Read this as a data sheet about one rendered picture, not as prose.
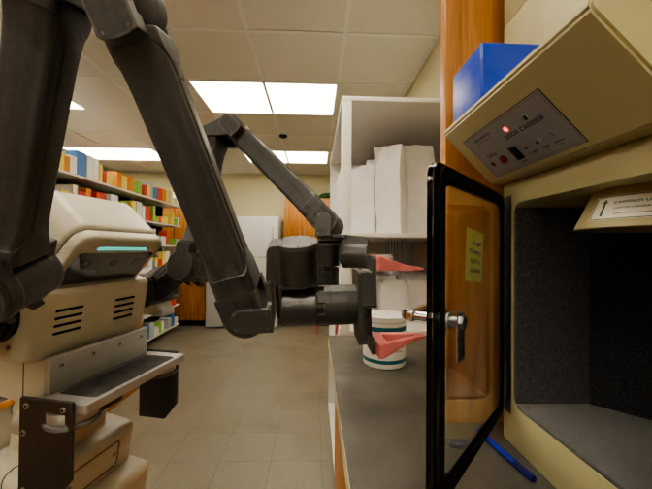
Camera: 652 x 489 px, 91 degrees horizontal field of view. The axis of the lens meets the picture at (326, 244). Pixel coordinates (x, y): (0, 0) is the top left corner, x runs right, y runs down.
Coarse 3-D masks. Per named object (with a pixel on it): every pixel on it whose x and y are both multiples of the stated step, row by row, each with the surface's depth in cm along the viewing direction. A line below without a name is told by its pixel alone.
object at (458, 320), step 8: (448, 312) 39; (456, 312) 39; (464, 312) 39; (448, 320) 38; (456, 320) 38; (464, 320) 38; (448, 328) 39; (456, 328) 38; (464, 328) 38; (456, 336) 38; (464, 336) 39; (456, 344) 38; (464, 344) 39; (456, 352) 38; (464, 352) 39
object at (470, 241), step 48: (432, 192) 36; (432, 240) 36; (480, 240) 49; (432, 288) 36; (480, 288) 49; (432, 336) 36; (480, 336) 49; (432, 384) 36; (480, 384) 49; (432, 432) 36; (432, 480) 36
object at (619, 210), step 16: (608, 192) 42; (624, 192) 40; (640, 192) 38; (592, 208) 44; (608, 208) 41; (624, 208) 39; (640, 208) 38; (576, 224) 46; (592, 224) 42; (608, 224) 40; (624, 224) 38; (640, 224) 37
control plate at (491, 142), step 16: (528, 96) 39; (544, 96) 38; (512, 112) 43; (528, 112) 41; (544, 112) 39; (560, 112) 38; (496, 128) 48; (512, 128) 45; (528, 128) 43; (544, 128) 41; (560, 128) 39; (576, 128) 38; (464, 144) 56; (480, 144) 53; (496, 144) 50; (512, 144) 47; (544, 144) 43; (560, 144) 41; (576, 144) 39; (480, 160) 56; (496, 160) 53; (512, 160) 50; (528, 160) 47; (496, 176) 56
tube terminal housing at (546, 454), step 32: (544, 0) 50; (576, 0) 43; (512, 32) 58; (544, 32) 49; (576, 160) 43; (608, 160) 38; (640, 160) 35; (512, 192) 57; (544, 192) 49; (576, 192) 45; (512, 224) 57; (512, 256) 57; (512, 288) 57; (512, 320) 57; (512, 352) 57; (512, 384) 57; (512, 416) 57; (544, 448) 49; (576, 480) 43
